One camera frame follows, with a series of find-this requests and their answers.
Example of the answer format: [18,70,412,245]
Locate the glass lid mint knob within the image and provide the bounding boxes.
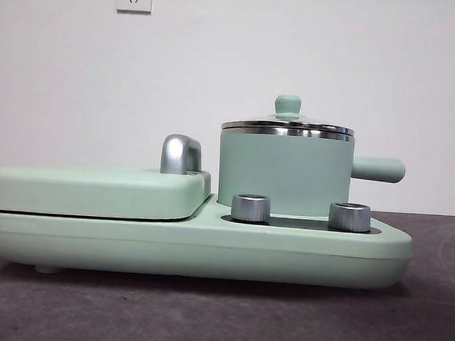
[221,91,357,140]

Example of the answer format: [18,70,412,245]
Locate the mint green steamer pot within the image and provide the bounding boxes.
[215,125,408,224]

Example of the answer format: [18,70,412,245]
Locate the silver control knob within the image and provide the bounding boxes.
[328,201,372,232]
[230,192,272,223]

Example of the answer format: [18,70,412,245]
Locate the mint green breakfast machine base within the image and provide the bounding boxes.
[0,187,416,297]

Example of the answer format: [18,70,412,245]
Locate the mint griddle cover silver handle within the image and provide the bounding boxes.
[0,123,215,225]

